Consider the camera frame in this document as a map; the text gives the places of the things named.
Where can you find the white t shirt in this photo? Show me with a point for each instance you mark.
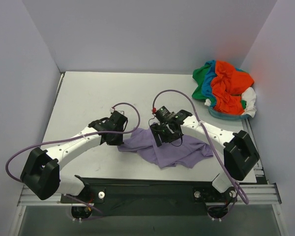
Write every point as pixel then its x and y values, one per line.
pixel 249 96

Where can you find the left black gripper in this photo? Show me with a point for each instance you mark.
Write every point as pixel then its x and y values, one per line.
pixel 115 137

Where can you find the orange t shirt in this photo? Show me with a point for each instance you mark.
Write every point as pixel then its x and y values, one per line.
pixel 228 86

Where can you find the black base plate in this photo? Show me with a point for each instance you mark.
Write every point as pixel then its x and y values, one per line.
pixel 140 207

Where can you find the purple t shirt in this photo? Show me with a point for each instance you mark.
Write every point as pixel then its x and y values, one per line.
pixel 186 152

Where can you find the green t shirt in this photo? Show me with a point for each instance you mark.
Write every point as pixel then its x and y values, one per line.
pixel 199 77

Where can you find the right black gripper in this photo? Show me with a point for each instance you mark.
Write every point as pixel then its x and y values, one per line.
pixel 165 135

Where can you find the teal laundry basket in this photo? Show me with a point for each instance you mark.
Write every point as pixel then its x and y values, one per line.
pixel 224 116

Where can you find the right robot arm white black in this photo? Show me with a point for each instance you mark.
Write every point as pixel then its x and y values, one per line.
pixel 235 151

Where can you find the blue t shirt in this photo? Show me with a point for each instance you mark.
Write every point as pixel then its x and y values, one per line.
pixel 206 87

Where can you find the aluminium frame rail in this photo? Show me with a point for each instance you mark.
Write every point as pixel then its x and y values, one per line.
pixel 102 194

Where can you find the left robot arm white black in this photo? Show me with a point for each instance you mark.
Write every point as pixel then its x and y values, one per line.
pixel 41 173

